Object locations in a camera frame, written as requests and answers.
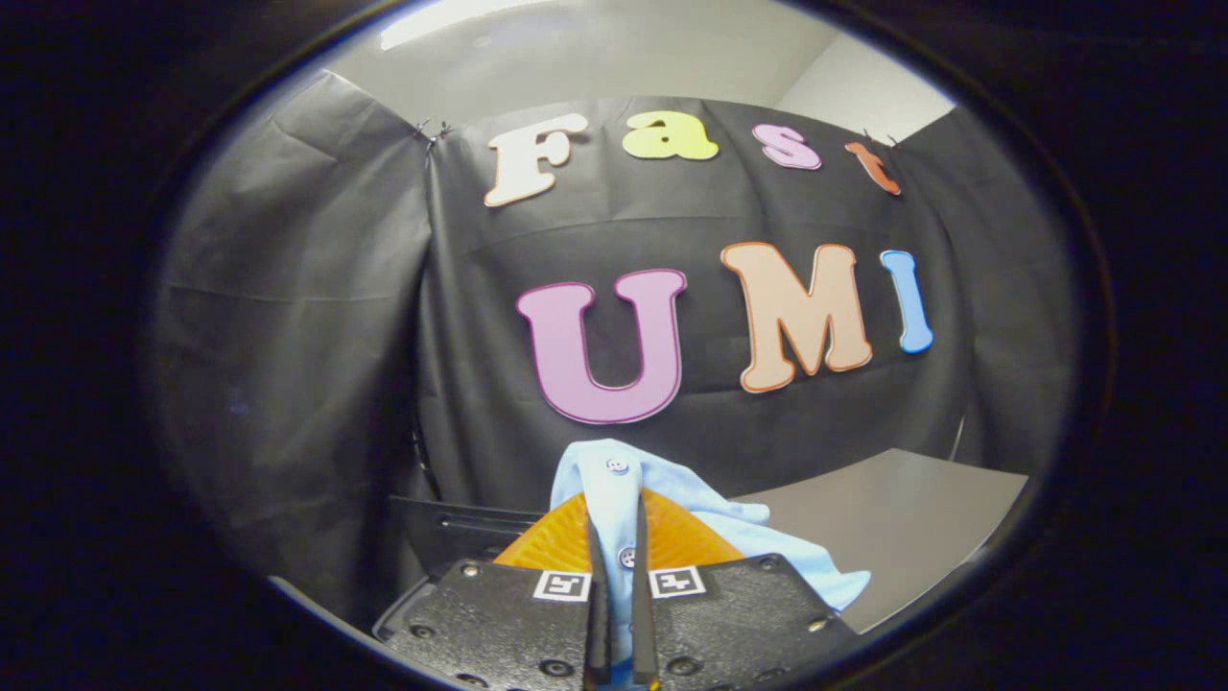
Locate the light blue buttoned shirt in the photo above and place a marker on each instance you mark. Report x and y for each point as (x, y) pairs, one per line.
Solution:
(614, 480)

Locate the black backdrop cloth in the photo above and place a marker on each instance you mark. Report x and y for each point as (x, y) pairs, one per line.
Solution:
(307, 317)

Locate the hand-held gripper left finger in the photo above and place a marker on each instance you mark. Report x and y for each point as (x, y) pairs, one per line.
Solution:
(599, 633)

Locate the beige cabinet with dark top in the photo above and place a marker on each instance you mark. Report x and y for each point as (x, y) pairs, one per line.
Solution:
(902, 518)

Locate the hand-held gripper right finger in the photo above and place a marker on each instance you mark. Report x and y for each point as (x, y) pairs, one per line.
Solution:
(643, 633)

